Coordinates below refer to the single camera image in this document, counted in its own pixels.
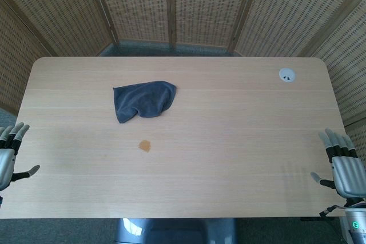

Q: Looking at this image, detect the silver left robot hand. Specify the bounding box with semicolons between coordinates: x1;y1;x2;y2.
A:
0;122;41;192

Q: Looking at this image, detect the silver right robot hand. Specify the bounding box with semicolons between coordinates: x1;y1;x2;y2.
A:
310;128;366;199

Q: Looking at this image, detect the dark grey microfibre cloth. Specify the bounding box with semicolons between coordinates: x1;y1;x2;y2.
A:
112;80;178;124

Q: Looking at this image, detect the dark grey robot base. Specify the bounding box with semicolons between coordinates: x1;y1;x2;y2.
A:
113;217;238;244

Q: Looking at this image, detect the yellow stain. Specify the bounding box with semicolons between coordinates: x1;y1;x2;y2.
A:
138;139;152;152

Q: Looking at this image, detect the black table foot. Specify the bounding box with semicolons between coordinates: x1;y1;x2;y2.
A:
300;217;336;222

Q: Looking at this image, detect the woven bamboo screen panel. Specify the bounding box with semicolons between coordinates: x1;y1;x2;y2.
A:
228;0;366;57
0;0;118;57
308;0;366;127
170;0;256;49
0;0;55;117
90;0;176;48

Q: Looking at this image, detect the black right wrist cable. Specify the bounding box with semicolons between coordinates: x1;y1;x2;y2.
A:
319;204;348;217

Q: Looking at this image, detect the round grey cable grommet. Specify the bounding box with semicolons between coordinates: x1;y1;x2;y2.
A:
279;67;297;82

